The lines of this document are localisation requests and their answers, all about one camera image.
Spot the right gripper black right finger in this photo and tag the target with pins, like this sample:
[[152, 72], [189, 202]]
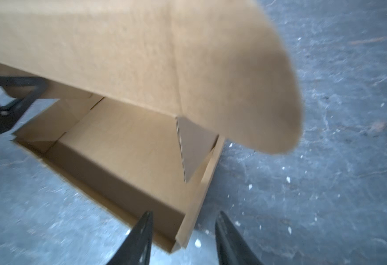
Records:
[[232, 249]]

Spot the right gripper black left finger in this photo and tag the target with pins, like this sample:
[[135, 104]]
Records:
[[136, 248]]

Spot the brown cardboard box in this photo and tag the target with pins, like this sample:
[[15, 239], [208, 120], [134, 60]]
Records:
[[145, 94]]

